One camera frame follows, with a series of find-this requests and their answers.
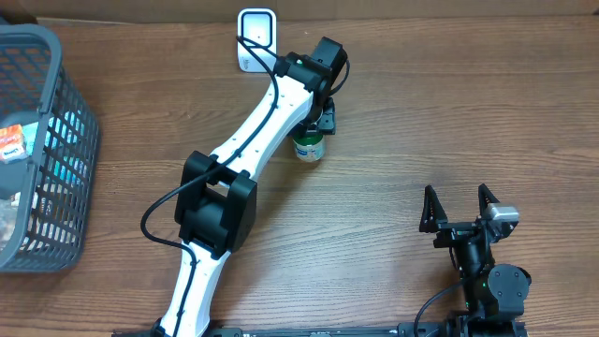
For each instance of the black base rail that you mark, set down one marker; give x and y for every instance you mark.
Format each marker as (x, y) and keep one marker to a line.
(402, 330)

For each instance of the teal gum packet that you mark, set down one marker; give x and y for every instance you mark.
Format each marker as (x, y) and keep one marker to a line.
(63, 136)

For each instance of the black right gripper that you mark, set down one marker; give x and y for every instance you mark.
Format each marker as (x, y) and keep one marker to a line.
(451, 229)

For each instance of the green lid jar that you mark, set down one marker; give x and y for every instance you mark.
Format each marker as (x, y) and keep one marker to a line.
(309, 148)

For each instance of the grey plastic shopping basket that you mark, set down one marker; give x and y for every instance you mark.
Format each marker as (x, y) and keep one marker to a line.
(44, 220)

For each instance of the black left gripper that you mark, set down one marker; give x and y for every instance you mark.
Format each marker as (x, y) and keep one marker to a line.
(328, 122)

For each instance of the orange snack packet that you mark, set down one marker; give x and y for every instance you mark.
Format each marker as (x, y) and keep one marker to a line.
(13, 145)

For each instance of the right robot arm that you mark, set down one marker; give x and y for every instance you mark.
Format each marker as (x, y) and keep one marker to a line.
(494, 294)

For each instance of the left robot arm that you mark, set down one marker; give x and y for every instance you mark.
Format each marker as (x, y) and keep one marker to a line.
(217, 196)

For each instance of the white barcode scanner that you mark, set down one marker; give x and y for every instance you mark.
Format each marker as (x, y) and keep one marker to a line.
(259, 25)

